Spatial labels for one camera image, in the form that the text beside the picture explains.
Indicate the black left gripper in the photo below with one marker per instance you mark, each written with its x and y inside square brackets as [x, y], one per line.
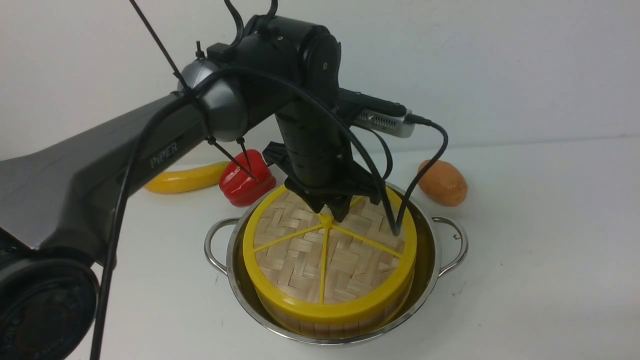
[318, 162]

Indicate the yellow woven bamboo steamer lid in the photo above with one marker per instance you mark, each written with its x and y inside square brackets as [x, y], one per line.
[310, 268]

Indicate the yellow rimmed bamboo steamer basket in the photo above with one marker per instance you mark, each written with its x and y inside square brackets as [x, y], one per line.
[327, 328]

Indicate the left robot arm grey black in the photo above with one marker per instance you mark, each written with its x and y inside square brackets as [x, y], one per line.
[62, 207]

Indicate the stainless steel pot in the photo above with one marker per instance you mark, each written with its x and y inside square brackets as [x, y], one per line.
[442, 245]

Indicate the red toy bell pepper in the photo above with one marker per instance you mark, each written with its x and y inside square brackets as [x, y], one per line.
[238, 187]

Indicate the brown toy potato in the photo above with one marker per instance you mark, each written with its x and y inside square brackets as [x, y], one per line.
[444, 184]

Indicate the yellow toy banana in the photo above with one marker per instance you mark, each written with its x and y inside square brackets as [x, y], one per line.
[183, 181]

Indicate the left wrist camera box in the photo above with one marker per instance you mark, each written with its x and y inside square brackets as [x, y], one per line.
[358, 109]

